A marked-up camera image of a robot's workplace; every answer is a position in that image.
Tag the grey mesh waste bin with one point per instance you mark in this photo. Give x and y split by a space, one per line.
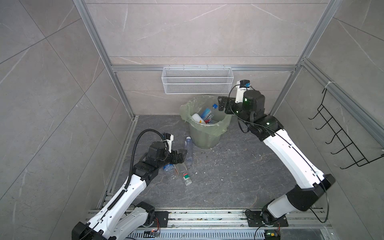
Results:
203 140

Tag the green plastic bin liner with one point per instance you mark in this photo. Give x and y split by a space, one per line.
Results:
219 123

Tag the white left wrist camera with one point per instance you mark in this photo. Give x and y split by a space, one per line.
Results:
169 139

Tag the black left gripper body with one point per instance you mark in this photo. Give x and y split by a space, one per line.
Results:
166 156

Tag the purple Ganten water bottle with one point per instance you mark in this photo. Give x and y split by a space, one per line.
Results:
189 146

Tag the clear bottle blue cap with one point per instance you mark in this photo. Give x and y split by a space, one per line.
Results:
208 113

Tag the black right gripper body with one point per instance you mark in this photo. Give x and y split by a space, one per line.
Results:
237 109

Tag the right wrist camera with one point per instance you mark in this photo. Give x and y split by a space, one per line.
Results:
242 87

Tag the aluminium frame rail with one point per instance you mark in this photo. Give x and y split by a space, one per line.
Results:
90 26

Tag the small bottle green red label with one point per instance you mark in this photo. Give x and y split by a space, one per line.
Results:
187 179

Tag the small bottle blue label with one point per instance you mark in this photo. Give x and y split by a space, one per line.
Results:
169 169

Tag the white wire mesh shelf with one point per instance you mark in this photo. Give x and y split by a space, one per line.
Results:
197 80

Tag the clear bottle yellow label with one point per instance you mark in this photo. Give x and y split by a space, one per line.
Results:
197 118

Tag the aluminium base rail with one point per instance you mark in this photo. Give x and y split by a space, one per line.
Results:
179 224

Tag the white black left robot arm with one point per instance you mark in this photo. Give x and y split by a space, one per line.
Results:
112 222

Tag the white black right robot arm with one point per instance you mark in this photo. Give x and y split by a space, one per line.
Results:
311 183

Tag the black wire hook rack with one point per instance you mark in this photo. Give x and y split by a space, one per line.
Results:
339 133

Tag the clear plastic cup bottle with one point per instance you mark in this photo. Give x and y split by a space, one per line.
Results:
181 169

